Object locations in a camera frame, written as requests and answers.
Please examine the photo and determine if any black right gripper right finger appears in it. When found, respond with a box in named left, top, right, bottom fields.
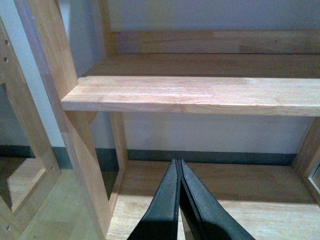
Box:
left=178, top=160, right=254, bottom=240

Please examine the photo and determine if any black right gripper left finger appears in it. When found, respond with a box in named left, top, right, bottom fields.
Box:
left=128, top=159, right=181, bottom=240

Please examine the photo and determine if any wooden shelf unit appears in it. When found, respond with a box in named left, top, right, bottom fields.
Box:
left=14, top=0, right=320, bottom=240

